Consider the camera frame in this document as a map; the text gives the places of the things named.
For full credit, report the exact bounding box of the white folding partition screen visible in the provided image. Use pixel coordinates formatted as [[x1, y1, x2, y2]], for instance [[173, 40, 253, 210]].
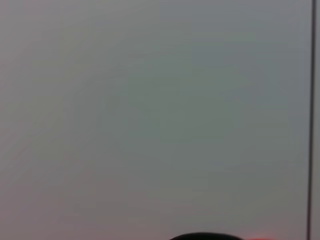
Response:
[[0, 0, 320, 240]]

